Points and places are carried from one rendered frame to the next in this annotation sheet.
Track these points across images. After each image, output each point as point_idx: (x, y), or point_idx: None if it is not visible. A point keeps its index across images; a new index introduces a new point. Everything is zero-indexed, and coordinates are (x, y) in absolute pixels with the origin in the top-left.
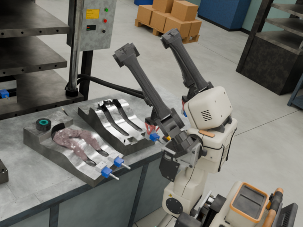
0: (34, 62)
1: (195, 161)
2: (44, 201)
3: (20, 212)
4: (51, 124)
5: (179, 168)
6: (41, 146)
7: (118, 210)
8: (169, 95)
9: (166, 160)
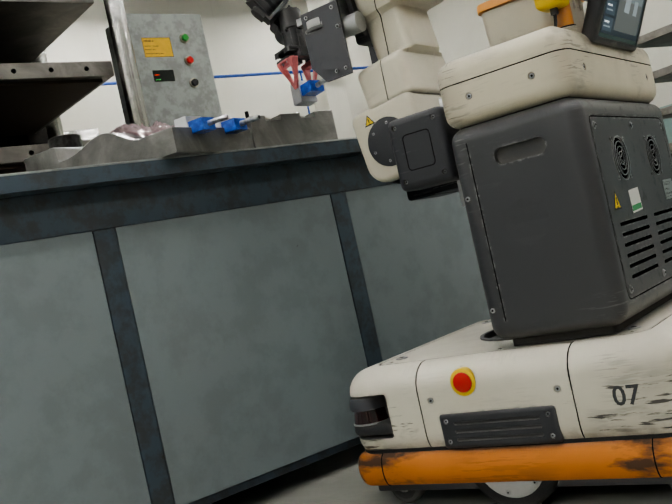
0: None
1: None
2: (61, 168)
3: (2, 175)
4: (80, 139)
5: (346, 29)
6: (63, 167)
7: (316, 338)
8: None
9: (314, 34)
